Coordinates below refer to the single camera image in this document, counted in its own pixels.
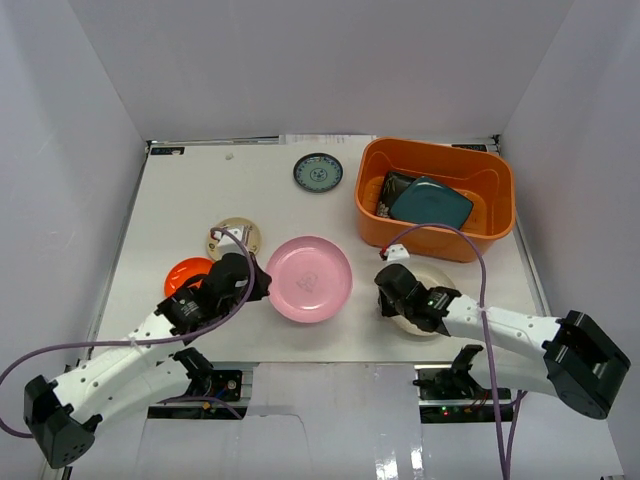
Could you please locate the small orange round plate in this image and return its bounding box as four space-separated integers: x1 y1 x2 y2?
164 257 214 297

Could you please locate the beige patterned round plate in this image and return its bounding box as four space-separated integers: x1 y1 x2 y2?
206 217 262 261

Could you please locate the pink round plate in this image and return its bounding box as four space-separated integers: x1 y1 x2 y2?
266 236 353 324

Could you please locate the teal square plate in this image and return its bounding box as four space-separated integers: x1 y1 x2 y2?
391 176 473 229

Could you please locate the black floral square plate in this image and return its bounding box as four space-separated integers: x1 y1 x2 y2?
376 171 416 218

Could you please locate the blue floral round plate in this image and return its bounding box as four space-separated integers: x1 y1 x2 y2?
293 153 344 194

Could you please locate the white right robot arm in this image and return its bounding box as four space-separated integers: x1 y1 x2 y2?
374 264 631 420

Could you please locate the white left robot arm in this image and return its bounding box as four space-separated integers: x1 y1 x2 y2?
24 253 272 469

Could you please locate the black label sticker left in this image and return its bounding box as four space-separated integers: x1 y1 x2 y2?
149 146 185 156

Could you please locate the black label sticker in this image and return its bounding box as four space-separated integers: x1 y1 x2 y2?
149 146 185 156
451 143 488 152

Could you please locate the black label sticker right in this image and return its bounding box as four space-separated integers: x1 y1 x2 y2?
451 143 488 152

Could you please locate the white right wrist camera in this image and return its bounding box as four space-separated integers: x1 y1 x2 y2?
379 244 410 263

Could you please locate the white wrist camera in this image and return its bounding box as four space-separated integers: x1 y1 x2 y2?
213 225 245 260
379 244 410 263

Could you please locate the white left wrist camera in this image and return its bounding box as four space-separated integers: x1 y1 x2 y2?
213 225 245 260

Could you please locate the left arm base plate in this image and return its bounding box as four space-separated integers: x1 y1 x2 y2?
148 367 244 419

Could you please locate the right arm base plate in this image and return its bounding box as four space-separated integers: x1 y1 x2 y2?
413 366 495 425

